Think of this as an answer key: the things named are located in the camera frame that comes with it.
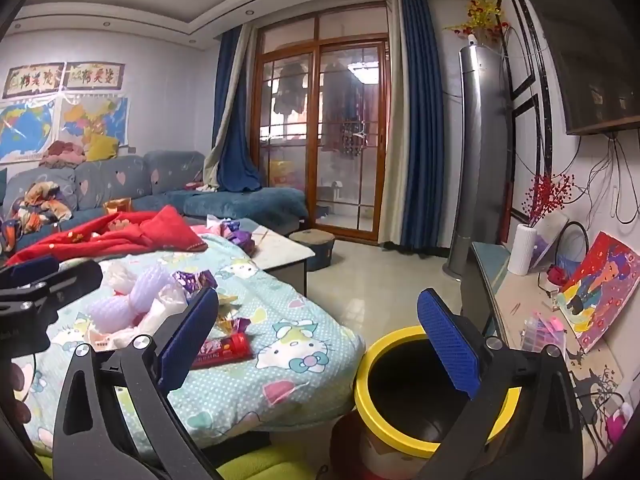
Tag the yellow red artificial flowers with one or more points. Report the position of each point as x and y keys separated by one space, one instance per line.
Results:
x=480 y=15

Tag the hanging sock drying rack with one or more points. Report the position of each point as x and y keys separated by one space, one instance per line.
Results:
x=351 y=137

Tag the yellow cushion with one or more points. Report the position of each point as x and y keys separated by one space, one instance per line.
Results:
x=102 y=147

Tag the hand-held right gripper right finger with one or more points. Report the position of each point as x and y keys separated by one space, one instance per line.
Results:
x=450 y=345

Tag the red berry branches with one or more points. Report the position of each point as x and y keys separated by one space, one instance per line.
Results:
x=547 y=197

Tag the wall television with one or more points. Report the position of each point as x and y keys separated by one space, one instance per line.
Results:
x=590 y=50

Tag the purple foil wrapper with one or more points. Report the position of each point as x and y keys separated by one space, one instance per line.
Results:
x=192 y=280

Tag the wooden glass sliding door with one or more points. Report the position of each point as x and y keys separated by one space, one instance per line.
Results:
x=312 y=135

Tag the pink toy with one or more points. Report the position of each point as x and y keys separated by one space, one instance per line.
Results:
x=620 y=420

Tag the world map poster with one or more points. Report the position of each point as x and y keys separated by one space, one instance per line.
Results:
x=25 y=130

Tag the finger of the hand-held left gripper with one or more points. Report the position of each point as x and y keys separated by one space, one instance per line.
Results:
x=75 y=282
x=30 y=268

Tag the clear bead organizer box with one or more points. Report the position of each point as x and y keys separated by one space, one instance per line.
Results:
x=540 y=332

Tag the red cloth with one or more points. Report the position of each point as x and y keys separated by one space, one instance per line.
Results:
x=150 y=232

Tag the country map poster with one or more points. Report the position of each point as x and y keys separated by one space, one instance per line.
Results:
x=95 y=117

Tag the pink cloth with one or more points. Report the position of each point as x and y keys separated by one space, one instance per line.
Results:
x=207 y=230

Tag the grey tower air conditioner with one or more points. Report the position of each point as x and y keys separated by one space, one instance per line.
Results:
x=482 y=160

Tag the white crumpled tissue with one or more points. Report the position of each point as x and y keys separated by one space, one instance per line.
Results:
x=167 y=305

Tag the colourful patterned clothes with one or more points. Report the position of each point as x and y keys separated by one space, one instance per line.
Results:
x=42 y=205

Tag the blue curtain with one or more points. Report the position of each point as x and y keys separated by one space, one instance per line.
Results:
x=422 y=125
x=235 y=135

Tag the white foam fruit net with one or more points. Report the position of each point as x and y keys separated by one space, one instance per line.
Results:
x=130 y=300

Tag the purple shiny wrapping pile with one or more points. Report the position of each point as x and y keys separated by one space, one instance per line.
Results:
x=237 y=235

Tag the red yarn ball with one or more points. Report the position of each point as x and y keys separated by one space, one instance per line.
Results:
x=557 y=275

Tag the gold gift box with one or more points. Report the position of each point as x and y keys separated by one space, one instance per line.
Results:
x=117 y=206

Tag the television stand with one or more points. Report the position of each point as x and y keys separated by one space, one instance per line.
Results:
x=500 y=290

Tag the person's left hand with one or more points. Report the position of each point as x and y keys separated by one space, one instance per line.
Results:
x=17 y=390

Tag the blue heart-print sofa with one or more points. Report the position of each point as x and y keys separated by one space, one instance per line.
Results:
x=240 y=202

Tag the white-top coffee table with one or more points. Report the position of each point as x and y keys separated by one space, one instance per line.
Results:
x=280 y=255

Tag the gold foil candy wrapper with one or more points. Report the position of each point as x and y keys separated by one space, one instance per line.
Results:
x=227 y=302

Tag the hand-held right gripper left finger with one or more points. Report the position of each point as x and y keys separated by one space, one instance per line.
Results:
x=190 y=335

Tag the cartoon cat printed blanket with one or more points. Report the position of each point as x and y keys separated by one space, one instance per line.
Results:
x=280 y=310

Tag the red tube snack package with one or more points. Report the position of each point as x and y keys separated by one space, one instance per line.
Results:
x=225 y=350

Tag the pink clothes pile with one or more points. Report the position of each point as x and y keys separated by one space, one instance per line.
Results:
x=62 y=152

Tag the white ribbed vase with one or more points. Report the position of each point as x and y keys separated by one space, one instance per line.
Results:
x=521 y=250

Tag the white drawing board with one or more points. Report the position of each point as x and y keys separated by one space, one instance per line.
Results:
x=550 y=237

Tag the red yellow carton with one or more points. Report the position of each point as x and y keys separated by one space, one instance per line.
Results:
x=282 y=172

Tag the colourful canvas painting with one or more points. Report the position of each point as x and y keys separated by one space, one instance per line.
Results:
x=600 y=290

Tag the yellow-rimmed black bin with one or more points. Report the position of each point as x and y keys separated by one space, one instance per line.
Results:
x=365 y=390

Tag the framed calligraphy picture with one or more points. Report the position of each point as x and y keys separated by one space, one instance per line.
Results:
x=95 y=76
x=32 y=80

